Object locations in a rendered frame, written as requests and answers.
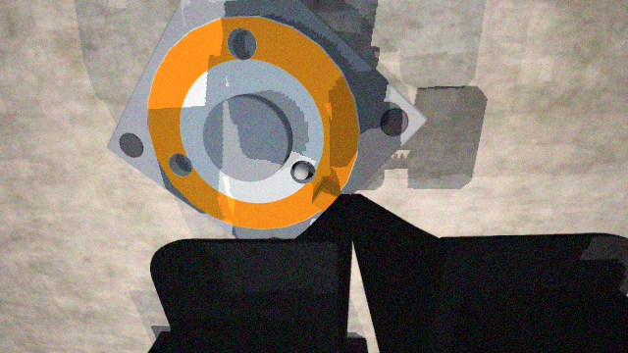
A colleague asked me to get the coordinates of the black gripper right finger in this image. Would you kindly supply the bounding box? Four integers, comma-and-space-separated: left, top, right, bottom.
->
350, 193, 628, 353

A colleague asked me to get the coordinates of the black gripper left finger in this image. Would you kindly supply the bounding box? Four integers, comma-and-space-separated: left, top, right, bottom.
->
150, 194, 353, 353

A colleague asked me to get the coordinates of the orange round plate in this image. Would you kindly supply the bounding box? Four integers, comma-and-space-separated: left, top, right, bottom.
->
147, 16, 360, 229

